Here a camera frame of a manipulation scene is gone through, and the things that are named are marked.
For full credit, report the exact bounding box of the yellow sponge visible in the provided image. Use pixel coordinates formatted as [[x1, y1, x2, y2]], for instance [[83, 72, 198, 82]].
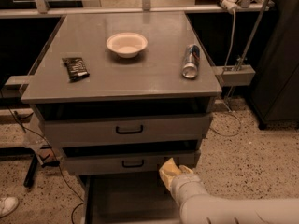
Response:
[[159, 158, 181, 176]]

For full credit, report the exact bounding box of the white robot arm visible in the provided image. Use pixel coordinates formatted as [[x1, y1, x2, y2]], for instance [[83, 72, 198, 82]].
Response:
[[159, 160, 299, 224]]

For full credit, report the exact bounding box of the grey bottom drawer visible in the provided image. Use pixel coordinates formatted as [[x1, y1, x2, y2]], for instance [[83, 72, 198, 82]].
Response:
[[80, 171, 181, 224]]

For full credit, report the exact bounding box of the grey drawer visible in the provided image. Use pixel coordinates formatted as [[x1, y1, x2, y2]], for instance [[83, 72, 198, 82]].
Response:
[[80, 171, 181, 224], [62, 150, 200, 175], [43, 114, 212, 147]]

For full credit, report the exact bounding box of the grey top drawer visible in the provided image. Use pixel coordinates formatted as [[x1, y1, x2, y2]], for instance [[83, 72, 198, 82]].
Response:
[[43, 114, 212, 147]]

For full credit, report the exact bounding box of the grey middle drawer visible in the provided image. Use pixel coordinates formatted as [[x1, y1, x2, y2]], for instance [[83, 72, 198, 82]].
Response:
[[62, 150, 200, 175]]

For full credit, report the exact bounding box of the grey drawer cabinet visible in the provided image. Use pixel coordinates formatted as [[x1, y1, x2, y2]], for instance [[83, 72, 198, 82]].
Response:
[[20, 11, 222, 224]]

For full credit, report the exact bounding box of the silver blue drink can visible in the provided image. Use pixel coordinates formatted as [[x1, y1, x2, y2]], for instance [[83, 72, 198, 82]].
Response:
[[181, 44, 200, 79]]

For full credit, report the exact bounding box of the dark cabinet at right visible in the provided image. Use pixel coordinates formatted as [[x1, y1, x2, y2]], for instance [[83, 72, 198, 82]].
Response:
[[249, 0, 299, 130]]

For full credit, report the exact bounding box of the black clamp tool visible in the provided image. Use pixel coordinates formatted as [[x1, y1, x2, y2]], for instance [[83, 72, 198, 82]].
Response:
[[23, 147, 60, 189]]

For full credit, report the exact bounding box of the white paper bowl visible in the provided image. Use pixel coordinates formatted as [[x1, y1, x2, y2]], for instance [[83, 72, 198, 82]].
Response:
[[106, 33, 148, 58]]

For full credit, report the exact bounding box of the black snack packet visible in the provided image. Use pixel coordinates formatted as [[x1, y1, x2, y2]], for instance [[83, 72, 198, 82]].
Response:
[[62, 57, 90, 82]]

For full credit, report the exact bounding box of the white shoe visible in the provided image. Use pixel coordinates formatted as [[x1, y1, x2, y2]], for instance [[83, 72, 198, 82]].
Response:
[[0, 197, 19, 218]]

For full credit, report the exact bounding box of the metal rod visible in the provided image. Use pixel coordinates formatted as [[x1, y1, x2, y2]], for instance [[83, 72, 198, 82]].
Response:
[[223, 0, 269, 105]]

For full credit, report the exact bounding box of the black middle drawer handle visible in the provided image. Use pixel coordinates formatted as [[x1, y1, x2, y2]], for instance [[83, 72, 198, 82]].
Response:
[[121, 160, 145, 168]]

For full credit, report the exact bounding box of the black drawer handle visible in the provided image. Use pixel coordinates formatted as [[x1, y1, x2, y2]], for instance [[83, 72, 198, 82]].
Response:
[[115, 125, 144, 135], [121, 160, 145, 168]]

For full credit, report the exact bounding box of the black top drawer handle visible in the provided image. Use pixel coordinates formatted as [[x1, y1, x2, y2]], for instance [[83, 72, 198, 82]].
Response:
[[115, 125, 144, 135]]

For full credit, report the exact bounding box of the grey metal bracket block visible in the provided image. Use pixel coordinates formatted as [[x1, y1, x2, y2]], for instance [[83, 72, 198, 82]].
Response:
[[212, 65, 255, 87]]

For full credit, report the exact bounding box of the white cable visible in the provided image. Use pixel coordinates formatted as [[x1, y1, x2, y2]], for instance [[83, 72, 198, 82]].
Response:
[[208, 7, 243, 138]]

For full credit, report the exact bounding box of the black floor cable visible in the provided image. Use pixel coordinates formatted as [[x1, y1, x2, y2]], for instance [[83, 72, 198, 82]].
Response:
[[0, 91, 85, 224]]

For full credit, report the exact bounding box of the grey back rail shelf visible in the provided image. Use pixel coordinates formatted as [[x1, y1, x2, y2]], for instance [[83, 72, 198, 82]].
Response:
[[0, 2, 277, 20]]

